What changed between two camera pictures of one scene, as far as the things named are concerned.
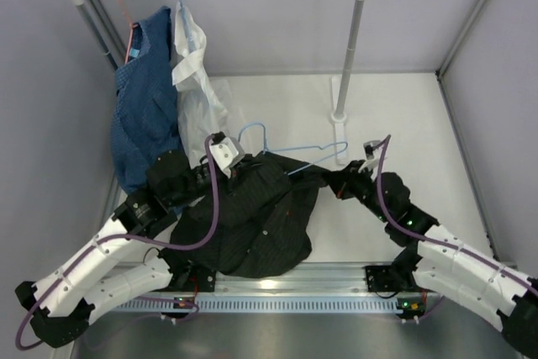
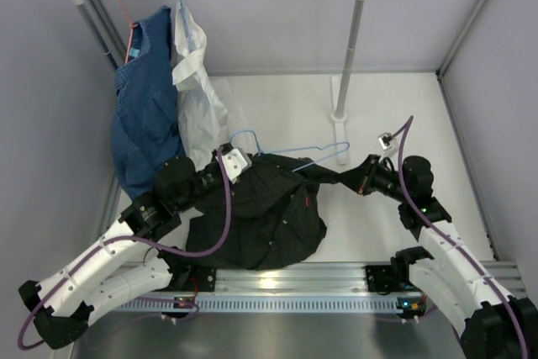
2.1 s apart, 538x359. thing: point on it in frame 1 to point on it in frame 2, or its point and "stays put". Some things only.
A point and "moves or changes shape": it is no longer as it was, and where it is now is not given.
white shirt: x=200 y=105 stays put
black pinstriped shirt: x=254 y=219 stays put
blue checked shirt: x=145 y=119 stays put
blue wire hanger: x=298 y=148 moves or changes shape
